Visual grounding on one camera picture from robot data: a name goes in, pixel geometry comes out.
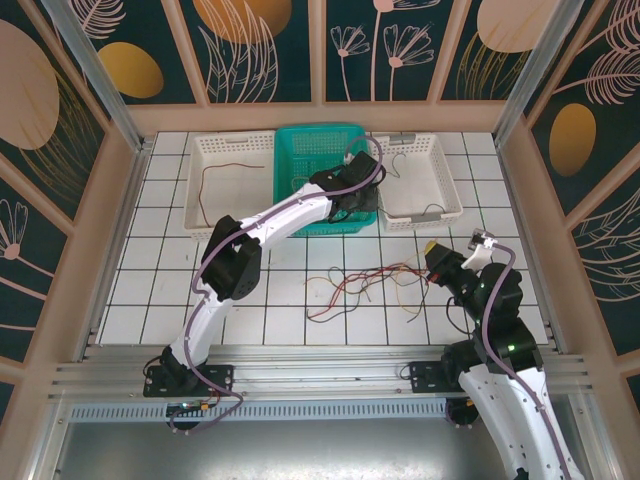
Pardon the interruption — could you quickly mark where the small white plastic basket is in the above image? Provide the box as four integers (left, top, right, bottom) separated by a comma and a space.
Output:
368, 132, 464, 232

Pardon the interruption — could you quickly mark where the large white plastic basket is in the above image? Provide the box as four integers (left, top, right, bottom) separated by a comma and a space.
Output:
182, 132, 280, 243

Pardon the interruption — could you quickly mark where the small electronics board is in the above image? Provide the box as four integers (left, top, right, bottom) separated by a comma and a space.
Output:
167, 382, 224, 416

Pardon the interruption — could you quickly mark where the aluminium table side rail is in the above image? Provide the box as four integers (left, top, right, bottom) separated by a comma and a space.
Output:
492, 142, 574, 357
79, 139, 154, 364

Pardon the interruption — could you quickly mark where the teal plastic basket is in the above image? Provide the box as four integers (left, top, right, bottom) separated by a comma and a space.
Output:
272, 124, 379, 237

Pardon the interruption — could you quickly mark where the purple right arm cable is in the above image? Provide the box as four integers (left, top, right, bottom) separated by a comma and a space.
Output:
446, 242, 574, 480

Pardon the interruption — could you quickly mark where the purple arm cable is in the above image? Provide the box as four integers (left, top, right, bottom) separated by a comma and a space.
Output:
446, 242, 574, 480
169, 135, 385, 436

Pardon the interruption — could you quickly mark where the grey slotted cable duct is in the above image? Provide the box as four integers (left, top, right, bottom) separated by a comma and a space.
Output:
67, 399, 451, 422

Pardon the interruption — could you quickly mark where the black round cable grommet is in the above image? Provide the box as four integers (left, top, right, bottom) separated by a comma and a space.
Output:
445, 398, 485, 430
166, 408, 202, 435

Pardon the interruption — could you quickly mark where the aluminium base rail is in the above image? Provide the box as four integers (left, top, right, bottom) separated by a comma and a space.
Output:
47, 347, 596, 401

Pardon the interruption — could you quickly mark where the thin red wire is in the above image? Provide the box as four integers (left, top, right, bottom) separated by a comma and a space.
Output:
305, 274, 436, 326
327, 267, 436, 311
198, 163, 266, 229

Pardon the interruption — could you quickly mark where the aluminium frame post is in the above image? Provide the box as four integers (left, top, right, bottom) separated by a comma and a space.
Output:
492, 0, 591, 149
42, 0, 151, 154

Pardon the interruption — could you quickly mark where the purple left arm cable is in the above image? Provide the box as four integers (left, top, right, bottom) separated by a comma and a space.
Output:
169, 135, 385, 436

